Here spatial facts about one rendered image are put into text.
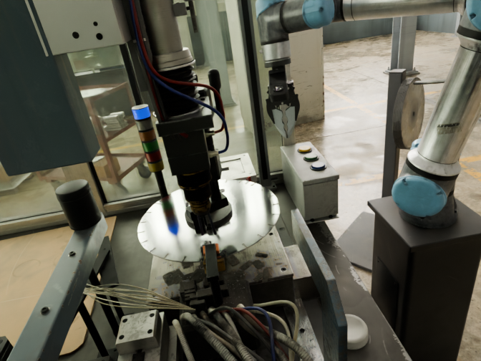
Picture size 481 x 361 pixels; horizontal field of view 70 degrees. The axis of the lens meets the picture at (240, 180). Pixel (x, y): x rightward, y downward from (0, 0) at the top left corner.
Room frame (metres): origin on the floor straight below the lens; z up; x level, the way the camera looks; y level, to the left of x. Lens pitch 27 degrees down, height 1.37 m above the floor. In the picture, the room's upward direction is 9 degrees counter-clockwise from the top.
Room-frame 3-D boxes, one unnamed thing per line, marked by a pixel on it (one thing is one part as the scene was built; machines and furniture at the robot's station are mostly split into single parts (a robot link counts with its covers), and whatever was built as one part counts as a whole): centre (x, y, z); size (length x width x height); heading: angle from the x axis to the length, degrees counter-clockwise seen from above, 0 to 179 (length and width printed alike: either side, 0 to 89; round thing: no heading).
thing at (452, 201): (0.82, -0.53, 0.80); 0.15 x 0.15 x 0.10
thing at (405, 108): (1.55, -0.78, 0.50); 0.50 x 0.50 x 1.00; 45
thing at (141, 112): (0.94, 0.24, 1.14); 0.05 x 0.04 x 0.03; 93
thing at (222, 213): (0.68, 0.08, 0.96); 0.11 x 0.11 x 0.03
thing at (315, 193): (1.00, -0.22, 0.82); 0.28 x 0.11 x 0.15; 3
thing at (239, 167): (1.02, 0.04, 0.82); 0.18 x 0.18 x 0.15; 3
